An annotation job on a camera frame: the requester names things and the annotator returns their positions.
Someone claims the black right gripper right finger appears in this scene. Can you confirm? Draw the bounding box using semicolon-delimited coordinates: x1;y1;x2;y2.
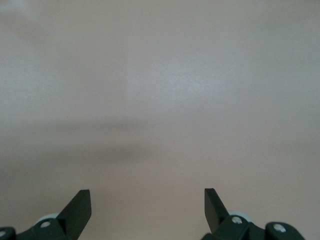
202;187;307;240

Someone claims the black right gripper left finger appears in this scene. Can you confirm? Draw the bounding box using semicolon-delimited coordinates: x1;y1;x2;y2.
0;189;92;240

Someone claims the brown table cover mat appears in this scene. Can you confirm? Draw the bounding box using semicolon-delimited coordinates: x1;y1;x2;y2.
0;0;320;240

